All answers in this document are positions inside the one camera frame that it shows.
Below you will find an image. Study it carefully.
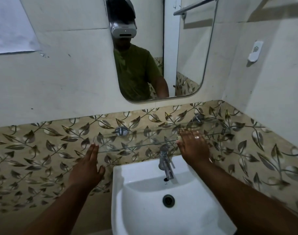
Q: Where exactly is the chrome faucet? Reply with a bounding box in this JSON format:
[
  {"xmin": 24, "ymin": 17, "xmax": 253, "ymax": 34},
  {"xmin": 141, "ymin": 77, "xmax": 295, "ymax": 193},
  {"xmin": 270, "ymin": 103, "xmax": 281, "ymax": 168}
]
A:
[{"xmin": 158, "ymin": 144, "xmax": 176, "ymax": 180}]

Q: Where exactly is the person's left hand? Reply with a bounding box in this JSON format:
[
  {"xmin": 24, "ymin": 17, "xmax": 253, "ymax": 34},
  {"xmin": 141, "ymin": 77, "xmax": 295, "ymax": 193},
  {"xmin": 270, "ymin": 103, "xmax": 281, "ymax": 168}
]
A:
[{"xmin": 68, "ymin": 143, "xmax": 106, "ymax": 192}]

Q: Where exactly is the clear glass shelf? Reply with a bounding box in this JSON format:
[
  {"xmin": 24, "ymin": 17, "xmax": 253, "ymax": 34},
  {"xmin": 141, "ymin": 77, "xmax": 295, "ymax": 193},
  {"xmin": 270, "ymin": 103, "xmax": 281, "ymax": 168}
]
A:
[{"xmin": 93, "ymin": 118, "xmax": 232, "ymax": 154}]

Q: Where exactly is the metal sink drain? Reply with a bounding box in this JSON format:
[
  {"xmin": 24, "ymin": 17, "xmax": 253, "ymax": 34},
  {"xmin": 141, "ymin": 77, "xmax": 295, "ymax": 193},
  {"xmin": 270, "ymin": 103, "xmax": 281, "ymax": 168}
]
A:
[{"xmin": 162, "ymin": 194, "xmax": 176, "ymax": 208}]

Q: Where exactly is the white paper sheet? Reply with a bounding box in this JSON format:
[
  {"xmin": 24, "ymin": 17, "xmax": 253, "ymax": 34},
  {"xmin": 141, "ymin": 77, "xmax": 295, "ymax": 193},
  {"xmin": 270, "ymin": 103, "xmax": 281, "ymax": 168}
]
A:
[{"xmin": 0, "ymin": 0, "xmax": 41, "ymax": 55}]

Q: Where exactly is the rounded wall mirror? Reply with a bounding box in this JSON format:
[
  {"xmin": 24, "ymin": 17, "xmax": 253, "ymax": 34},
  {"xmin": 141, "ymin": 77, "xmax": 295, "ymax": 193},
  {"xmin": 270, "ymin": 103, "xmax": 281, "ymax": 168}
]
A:
[{"xmin": 104, "ymin": 0, "xmax": 219, "ymax": 103}]

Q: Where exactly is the white ceramic sink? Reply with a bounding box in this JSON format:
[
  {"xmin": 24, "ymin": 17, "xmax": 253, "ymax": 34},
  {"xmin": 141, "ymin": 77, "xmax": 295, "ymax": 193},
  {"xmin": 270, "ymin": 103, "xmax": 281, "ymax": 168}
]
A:
[{"xmin": 111, "ymin": 155, "xmax": 238, "ymax": 235}]

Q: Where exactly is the person's right hand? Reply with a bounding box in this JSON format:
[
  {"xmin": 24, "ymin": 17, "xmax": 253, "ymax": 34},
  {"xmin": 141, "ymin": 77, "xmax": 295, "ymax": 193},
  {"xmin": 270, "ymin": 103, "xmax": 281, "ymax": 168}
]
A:
[{"xmin": 176, "ymin": 128, "xmax": 213, "ymax": 167}]

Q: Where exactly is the white plastic wall holder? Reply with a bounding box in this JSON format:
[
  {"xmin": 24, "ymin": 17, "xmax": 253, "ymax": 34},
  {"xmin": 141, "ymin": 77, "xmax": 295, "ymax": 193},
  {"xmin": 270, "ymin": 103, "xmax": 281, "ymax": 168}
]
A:
[{"xmin": 248, "ymin": 41, "xmax": 264, "ymax": 63}]

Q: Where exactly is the person's left forearm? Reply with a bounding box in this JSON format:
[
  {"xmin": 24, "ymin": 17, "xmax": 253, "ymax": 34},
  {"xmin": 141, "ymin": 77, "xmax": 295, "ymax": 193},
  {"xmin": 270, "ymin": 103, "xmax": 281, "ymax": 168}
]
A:
[{"xmin": 21, "ymin": 180, "xmax": 91, "ymax": 235}]

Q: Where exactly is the person's right forearm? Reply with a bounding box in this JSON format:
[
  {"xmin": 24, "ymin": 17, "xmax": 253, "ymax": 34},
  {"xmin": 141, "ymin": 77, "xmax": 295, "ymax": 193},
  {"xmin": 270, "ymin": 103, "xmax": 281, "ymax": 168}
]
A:
[{"xmin": 191, "ymin": 160, "xmax": 298, "ymax": 235}]

